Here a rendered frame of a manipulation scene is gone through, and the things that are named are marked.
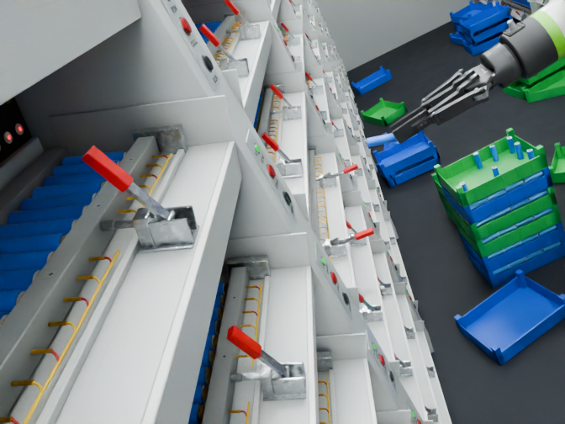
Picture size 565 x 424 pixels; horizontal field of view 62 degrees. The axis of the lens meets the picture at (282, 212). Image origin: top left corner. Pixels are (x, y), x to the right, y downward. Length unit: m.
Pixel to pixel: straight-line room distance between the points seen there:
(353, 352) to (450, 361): 1.10
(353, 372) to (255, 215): 0.28
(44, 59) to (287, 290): 0.36
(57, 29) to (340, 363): 0.55
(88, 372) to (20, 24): 0.19
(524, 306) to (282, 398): 1.49
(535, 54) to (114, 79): 0.69
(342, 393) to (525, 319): 1.23
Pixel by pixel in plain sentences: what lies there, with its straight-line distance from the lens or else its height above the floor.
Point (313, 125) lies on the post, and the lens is 1.25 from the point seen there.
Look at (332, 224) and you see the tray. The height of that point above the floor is 0.88.
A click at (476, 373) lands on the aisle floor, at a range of 1.74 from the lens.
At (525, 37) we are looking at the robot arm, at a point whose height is 1.07.
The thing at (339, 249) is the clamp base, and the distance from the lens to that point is 0.88.
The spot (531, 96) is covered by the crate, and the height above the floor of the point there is 0.04.
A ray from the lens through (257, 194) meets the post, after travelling 0.54.
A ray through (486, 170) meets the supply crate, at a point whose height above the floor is 0.40.
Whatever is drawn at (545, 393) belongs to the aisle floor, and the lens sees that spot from 1.67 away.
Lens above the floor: 1.40
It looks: 27 degrees down
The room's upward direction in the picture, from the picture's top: 31 degrees counter-clockwise
